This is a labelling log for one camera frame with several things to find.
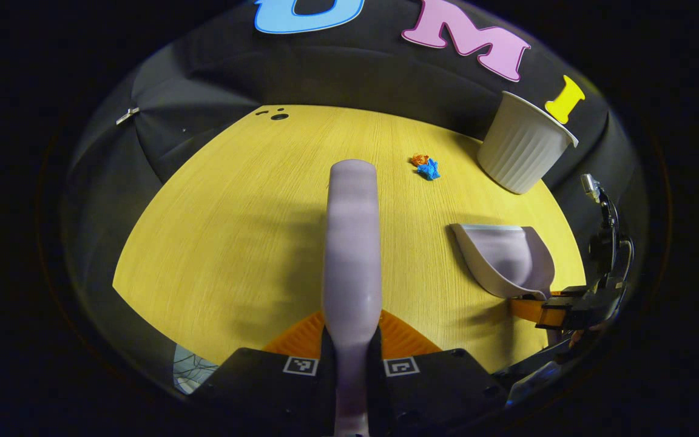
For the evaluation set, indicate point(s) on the blue paper trash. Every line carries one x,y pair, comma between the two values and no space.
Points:
429,170

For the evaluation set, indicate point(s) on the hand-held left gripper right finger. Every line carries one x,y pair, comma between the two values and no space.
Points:
428,388

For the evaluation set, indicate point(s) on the small pink broom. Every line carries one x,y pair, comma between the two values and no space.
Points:
352,255

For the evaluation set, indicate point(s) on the black backdrop cloth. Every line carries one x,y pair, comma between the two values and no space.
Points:
355,67

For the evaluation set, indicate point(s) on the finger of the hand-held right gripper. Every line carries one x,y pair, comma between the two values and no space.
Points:
580,306

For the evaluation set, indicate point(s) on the silver metal clip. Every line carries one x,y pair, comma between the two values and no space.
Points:
127,115

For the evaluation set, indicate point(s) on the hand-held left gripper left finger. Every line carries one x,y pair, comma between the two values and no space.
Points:
264,388

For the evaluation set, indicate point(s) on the orange paper trash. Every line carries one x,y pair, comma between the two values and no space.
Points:
420,159

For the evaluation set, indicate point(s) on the pink dustpan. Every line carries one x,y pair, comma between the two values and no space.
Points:
507,258

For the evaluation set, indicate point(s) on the white ribbed garbage bin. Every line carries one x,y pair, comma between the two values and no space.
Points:
519,149

